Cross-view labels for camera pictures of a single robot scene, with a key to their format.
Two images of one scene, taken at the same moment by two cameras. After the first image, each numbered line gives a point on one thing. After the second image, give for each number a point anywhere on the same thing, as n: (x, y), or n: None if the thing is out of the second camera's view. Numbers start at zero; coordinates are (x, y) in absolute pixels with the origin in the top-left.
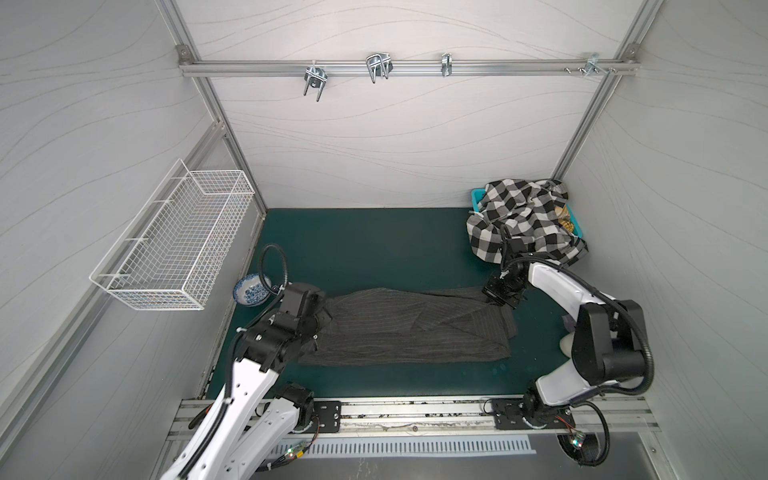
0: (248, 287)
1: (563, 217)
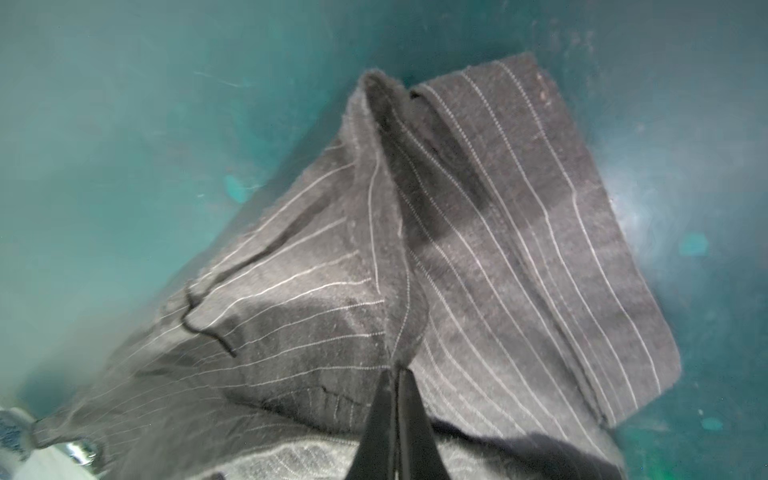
0: (16, 435)
1: None
